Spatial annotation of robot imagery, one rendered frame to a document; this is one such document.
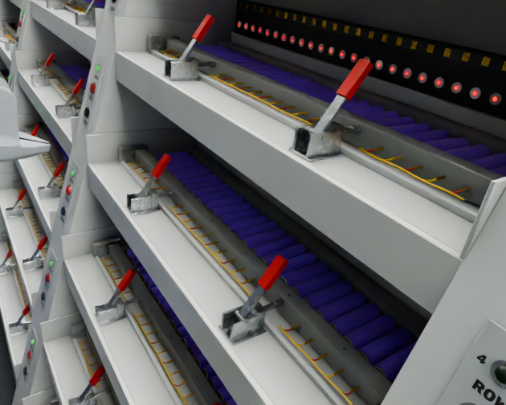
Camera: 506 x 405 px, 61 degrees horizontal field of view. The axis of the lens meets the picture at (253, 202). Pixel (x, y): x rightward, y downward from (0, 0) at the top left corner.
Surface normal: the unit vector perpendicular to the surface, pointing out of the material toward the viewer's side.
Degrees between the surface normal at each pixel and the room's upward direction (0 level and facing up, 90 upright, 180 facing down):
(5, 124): 90
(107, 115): 90
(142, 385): 16
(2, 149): 91
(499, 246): 90
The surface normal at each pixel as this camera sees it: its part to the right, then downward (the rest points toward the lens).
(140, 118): 0.56, 0.45
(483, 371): -0.76, -0.07
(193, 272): 0.12, -0.88
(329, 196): -0.82, 0.18
